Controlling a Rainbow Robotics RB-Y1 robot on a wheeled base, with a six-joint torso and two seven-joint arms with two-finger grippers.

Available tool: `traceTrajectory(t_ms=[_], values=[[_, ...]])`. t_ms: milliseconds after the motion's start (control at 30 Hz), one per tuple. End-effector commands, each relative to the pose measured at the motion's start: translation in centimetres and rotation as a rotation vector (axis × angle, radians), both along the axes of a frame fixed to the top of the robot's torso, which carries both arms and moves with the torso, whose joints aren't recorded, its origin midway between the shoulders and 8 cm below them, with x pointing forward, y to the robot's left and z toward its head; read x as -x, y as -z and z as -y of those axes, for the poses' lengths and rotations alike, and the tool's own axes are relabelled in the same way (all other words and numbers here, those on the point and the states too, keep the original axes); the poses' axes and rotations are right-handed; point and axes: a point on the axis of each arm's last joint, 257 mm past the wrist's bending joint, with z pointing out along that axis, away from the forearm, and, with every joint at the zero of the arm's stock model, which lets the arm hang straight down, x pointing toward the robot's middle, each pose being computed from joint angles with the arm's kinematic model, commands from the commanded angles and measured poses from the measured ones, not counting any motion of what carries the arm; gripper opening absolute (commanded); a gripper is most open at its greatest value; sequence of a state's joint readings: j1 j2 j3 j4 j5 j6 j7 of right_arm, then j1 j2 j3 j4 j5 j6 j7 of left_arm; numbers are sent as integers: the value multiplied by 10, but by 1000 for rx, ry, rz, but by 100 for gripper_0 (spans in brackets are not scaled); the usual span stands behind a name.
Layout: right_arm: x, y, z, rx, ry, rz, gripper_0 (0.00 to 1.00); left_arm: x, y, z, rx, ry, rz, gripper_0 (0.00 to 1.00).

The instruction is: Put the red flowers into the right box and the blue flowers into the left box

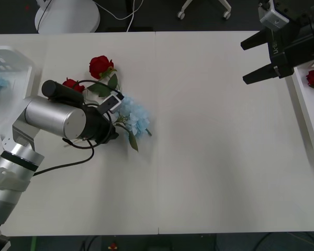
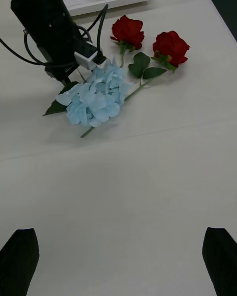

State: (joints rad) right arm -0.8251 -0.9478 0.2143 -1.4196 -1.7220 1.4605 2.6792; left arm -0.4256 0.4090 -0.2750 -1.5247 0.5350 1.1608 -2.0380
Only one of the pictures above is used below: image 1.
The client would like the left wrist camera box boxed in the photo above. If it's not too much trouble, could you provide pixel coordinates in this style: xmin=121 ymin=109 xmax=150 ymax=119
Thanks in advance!
xmin=97 ymin=90 xmax=126 ymax=115

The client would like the white cable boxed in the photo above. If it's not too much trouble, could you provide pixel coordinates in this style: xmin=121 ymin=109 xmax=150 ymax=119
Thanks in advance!
xmin=98 ymin=0 xmax=137 ymax=32

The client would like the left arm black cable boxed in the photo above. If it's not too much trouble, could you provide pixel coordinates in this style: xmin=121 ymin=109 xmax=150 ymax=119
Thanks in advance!
xmin=32 ymin=79 xmax=121 ymax=176

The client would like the white wheeled chair base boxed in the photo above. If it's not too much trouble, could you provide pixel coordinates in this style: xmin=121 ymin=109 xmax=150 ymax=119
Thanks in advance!
xmin=176 ymin=0 xmax=233 ymax=20

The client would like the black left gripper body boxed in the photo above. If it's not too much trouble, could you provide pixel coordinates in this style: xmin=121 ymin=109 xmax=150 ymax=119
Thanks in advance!
xmin=93 ymin=113 xmax=120 ymax=145

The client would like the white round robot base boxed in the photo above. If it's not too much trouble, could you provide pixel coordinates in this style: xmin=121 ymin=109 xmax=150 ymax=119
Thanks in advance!
xmin=34 ymin=0 xmax=100 ymax=34

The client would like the shallow white box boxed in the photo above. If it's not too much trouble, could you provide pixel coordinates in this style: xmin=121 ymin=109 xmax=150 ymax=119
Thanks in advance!
xmin=285 ymin=51 xmax=314 ymax=160
xmin=0 ymin=45 xmax=37 ymax=157

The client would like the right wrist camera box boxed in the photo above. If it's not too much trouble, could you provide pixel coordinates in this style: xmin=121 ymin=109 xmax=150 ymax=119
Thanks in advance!
xmin=258 ymin=0 xmax=290 ymax=32

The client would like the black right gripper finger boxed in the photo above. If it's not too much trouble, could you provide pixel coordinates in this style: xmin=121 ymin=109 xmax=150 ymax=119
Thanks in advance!
xmin=240 ymin=28 xmax=275 ymax=51
xmin=242 ymin=63 xmax=281 ymax=85

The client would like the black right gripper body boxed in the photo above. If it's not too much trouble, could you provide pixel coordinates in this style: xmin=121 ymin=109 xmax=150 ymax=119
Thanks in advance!
xmin=268 ymin=15 xmax=314 ymax=79

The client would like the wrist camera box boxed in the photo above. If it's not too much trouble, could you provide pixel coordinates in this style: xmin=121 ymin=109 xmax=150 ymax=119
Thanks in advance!
xmin=258 ymin=0 xmax=290 ymax=32
xmin=97 ymin=90 xmax=126 ymax=115

